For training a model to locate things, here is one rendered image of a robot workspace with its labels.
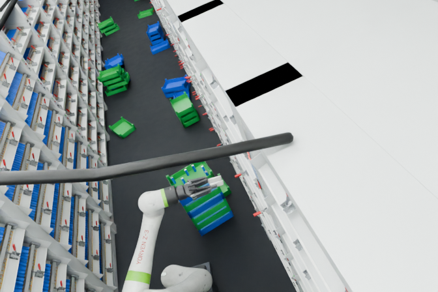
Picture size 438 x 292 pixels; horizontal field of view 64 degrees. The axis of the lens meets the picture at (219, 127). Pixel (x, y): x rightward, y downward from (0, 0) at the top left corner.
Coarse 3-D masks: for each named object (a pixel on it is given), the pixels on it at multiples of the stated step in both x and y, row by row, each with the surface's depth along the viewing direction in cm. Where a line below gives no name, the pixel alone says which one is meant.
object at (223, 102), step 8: (200, 64) 159; (208, 72) 158; (208, 80) 154; (216, 88) 146; (216, 96) 143; (224, 96) 139; (224, 104) 136; (232, 112) 131; (232, 120) 125; (240, 136) 120
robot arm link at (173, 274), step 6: (168, 270) 198; (174, 270) 197; (180, 270) 196; (162, 276) 197; (168, 276) 195; (174, 276) 194; (180, 276) 193; (162, 282) 196; (168, 282) 194; (174, 282) 193
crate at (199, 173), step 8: (184, 168) 260; (192, 168) 263; (200, 168) 262; (208, 168) 259; (168, 176) 255; (176, 176) 260; (184, 176) 261; (192, 176) 258; (200, 176) 256; (208, 176) 246; (176, 184) 257
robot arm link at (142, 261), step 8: (144, 216) 180; (160, 216) 181; (144, 224) 177; (152, 224) 177; (144, 232) 175; (152, 232) 175; (144, 240) 172; (152, 240) 174; (136, 248) 172; (144, 248) 170; (152, 248) 172; (136, 256) 168; (144, 256) 168; (152, 256) 171; (136, 264) 166; (144, 264) 166; (152, 264) 171
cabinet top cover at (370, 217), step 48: (192, 0) 163; (240, 48) 114; (240, 96) 95; (288, 96) 88; (288, 144) 76; (336, 144) 72; (288, 192) 68; (336, 192) 64; (384, 192) 61; (336, 240) 57; (384, 240) 55; (432, 240) 52; (384, 288) 50; (432, 288) 48
